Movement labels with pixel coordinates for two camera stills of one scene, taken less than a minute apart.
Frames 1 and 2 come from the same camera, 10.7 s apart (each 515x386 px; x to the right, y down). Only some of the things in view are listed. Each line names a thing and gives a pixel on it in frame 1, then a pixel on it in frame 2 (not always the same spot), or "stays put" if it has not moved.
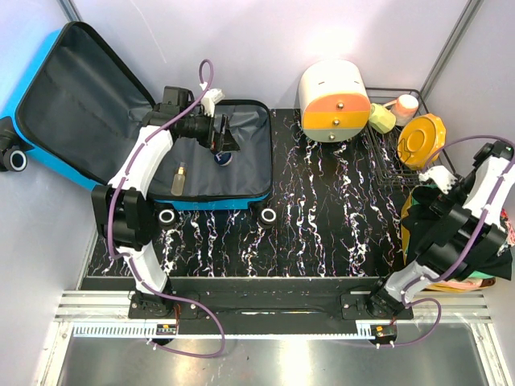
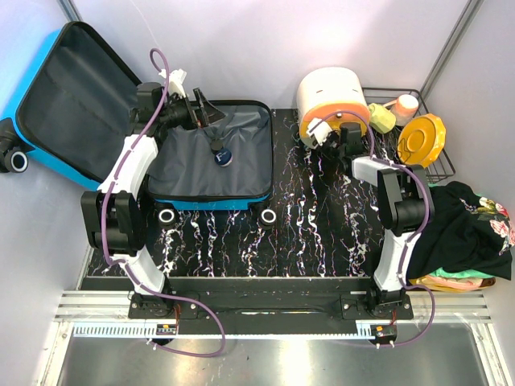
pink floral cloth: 462,283 stays put
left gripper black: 228,143 to 208,114
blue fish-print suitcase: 78,108 stays put
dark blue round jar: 223,158 stays put
